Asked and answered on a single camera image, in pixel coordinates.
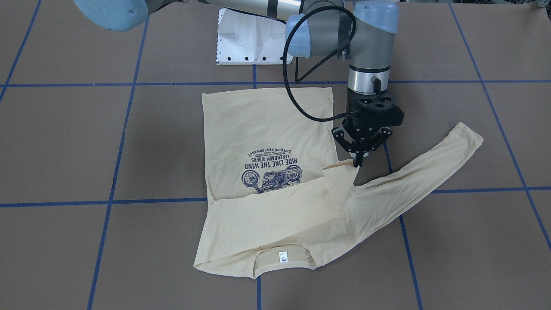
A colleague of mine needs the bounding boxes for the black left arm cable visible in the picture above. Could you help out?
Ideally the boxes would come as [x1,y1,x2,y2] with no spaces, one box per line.
[282,5,358,122]

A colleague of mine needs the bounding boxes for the cream long-sleeve printed shirt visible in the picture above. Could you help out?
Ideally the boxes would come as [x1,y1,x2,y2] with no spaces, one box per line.
[194,88,483,279]

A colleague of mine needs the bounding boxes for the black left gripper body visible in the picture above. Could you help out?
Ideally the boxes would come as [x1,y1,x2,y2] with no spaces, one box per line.
[344,90,405,139]

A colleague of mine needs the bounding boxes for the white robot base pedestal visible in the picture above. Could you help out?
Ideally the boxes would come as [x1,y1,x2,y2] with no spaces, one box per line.
[216,8,293,65]

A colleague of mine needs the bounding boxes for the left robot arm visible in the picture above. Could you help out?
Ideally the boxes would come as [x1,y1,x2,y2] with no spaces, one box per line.
[205,0,404,167]

